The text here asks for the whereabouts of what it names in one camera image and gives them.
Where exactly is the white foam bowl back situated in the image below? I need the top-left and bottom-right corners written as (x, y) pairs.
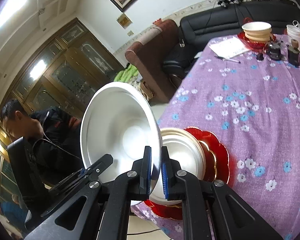
top-left (80, 82), bottom-right (162, 191)

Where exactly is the white foam bowl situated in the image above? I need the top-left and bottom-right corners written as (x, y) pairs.
top-left (80, 82), bottom-right (162, 191)
top-left (148, 127), bottom-right (207, 206)

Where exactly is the white foam bowl front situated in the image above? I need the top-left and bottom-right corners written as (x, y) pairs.
top-left (148, 127), bottom-right (207, 206)

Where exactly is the red gold-rimmed plate with label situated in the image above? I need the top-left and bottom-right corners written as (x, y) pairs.
top-left (199, 140), bottom-right (217, 182)

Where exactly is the stack of beige paper bowls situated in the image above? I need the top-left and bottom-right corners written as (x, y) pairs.
top-left (242, 21), bottom-right (273, 42)

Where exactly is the person in dark jacket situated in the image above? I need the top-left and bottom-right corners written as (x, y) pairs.
top-left (0, 98), bottom-right (84, 221)

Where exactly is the green cloth pile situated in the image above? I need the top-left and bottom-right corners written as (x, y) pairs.
top-left (113, 63), bottom-right (139, 83)

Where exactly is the wooden glass door cabinet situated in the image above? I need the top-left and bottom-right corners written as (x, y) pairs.
top-left (0, 17), bottom-right (126, 205)

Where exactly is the brown armchair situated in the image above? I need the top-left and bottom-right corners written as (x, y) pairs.
top-left (125, 19), bottom-right (184, 103)

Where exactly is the purple floral tablecloth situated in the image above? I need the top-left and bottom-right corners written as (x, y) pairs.
top-left (131, 33), bottom-right (300, 240)

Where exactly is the black clip on table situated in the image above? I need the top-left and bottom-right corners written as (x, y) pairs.
top-left (256, 53), bottom-right (264, 61)

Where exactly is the black leather sofa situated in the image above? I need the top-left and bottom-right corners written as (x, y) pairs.
top-left (162, 0), bottom-right (300, 79)

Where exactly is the white paper sheet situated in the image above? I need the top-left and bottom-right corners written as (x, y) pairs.
top-left (208, 37), bottom-right (251, 59)

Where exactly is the black round jar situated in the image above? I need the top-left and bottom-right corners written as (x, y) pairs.
top-left (266, 41), bottom-right (282, 61)

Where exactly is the dark bottle with cork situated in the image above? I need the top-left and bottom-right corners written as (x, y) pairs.
top-left (287, 39), bottom-right (300, 67)

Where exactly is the white plastic jar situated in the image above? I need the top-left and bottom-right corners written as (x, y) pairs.
top-left (286, 24), bottom-right (300, 51)

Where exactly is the small yellow wall picture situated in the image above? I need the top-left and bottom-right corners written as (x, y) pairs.
top-left (117, 13), bottom-right (132, 29)

